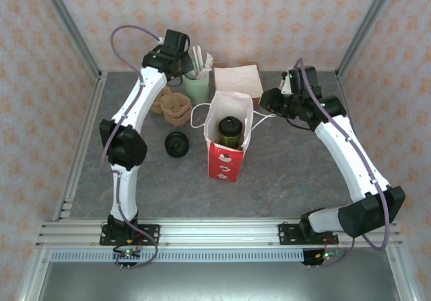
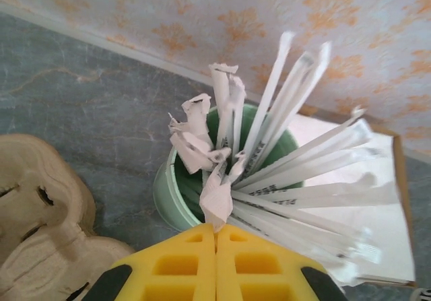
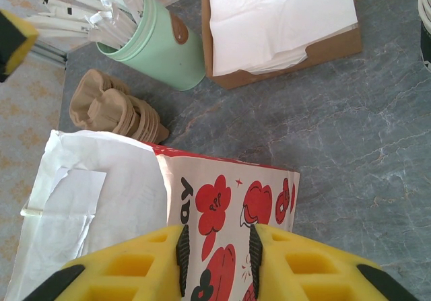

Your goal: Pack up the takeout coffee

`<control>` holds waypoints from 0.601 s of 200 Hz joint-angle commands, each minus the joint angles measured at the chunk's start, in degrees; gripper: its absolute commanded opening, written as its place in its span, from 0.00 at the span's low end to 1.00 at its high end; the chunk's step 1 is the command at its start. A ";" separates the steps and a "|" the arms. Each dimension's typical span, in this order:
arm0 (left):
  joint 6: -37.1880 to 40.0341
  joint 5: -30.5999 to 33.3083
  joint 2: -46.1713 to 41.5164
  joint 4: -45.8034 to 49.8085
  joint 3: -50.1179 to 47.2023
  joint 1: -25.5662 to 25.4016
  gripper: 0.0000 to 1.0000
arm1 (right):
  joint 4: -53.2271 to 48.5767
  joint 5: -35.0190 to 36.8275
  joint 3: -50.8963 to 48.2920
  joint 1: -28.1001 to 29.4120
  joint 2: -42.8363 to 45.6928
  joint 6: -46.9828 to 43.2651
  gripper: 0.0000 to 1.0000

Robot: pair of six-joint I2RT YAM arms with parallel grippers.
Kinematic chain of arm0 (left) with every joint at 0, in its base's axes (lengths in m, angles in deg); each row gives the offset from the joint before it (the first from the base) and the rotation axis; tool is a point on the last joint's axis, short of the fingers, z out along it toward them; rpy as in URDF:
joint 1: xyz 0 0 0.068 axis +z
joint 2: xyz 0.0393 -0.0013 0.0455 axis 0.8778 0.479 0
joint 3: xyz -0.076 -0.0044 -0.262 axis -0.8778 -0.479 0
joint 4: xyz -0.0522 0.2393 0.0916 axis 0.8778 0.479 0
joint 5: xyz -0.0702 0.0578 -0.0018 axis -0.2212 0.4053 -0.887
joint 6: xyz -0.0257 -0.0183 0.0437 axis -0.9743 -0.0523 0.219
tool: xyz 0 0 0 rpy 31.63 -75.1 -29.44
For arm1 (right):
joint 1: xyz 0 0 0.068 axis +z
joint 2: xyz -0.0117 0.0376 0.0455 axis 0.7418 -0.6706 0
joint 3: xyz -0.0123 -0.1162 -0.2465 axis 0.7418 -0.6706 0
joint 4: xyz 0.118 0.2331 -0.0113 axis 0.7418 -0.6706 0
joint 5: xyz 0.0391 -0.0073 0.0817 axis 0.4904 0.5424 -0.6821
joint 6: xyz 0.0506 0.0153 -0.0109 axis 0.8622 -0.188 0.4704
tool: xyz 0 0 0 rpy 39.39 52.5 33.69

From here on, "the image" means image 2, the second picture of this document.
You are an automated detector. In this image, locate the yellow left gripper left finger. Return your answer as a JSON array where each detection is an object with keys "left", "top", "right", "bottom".
[{"left": 82, "top": 223, "right": 216, "bottom": 301}]

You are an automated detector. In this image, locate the brown pulp cup carrier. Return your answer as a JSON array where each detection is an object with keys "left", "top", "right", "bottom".
[
  {"left": 0, "top": 176, "right": 135, "bottom": 301},
  {"left": 0, "top": 134, "right": 135, "bottom": 301}
]

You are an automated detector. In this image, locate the white napkin stack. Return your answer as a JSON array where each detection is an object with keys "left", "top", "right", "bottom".
[{"left": 286, "top": 112, "right": 416, "bottom": 287}]

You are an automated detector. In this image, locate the brown cardboard napkin box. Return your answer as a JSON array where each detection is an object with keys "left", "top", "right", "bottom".
[{"left": 298, "top": 107, "right": 418, "bottom": 288}]

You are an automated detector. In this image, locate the green straw holder cup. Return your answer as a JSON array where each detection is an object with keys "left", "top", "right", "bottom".
[{"left": 153, "top": 104, "right": 306, "bottom": 233}]

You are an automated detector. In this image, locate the white paper-wrapped straw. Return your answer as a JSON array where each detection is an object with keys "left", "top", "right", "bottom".
[
  {"left": 232, "top": 107, "right": 368, "bottom": 191},
  {"left": 181, "top": 94, "right": 213, "bottom": 150},
  {"left": 235, "top": 145, "right": 385, "bottom": 197},
  {"left": 199, "top": 161, "right": 234, "bottom": 233},
  {"left": 251, "top": 41, "right": 333, "bottom": 172},
  {"left": 207, "top": 63, "right": 239, "bottom": 150},
  {"left": 228, "top": 74, "right": 248, "bottom": 154},
  {"left": 232, "top": 172, "right": 400, "bottom": 211},
  {"left": 240, "top": 31, "right": 296, "bottom": 162},
  {"left": 230, "top": 206, "right": 383, "bottom": 268},
  {"left": 167, "top": 112, "right": 216, "bottom": 174}
]

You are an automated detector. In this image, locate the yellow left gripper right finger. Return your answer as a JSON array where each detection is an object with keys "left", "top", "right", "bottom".
[{"left": 215, "top": 223, "right": 347, "bottom": 301}]

